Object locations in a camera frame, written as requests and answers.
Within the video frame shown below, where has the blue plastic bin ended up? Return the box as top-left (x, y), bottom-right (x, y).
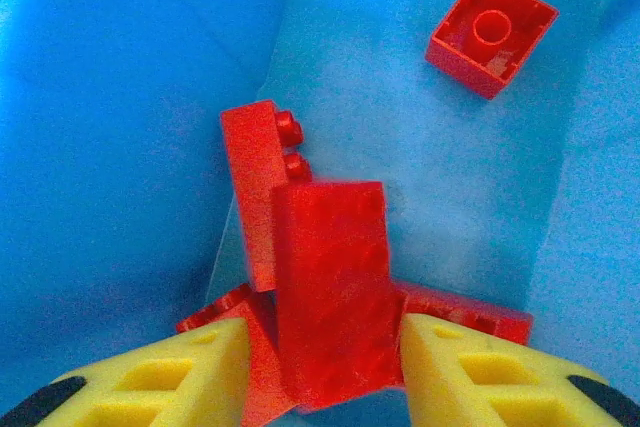
top-left (0, 0), bottom-right (640, 427)

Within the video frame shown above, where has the red square lego brick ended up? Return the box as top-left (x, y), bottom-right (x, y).
top-left (424, 0), bottom-right (560, 101)

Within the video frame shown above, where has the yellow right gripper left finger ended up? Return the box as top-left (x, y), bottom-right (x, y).
top-left (0, 319), bottom-right (251, 427)

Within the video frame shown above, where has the red long lego brick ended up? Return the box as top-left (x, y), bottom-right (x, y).
top-left (219, 100), bottom-right (314, 294)

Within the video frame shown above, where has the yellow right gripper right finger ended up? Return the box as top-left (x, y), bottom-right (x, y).
top-left (399, 313), bottom-right (640, 427)

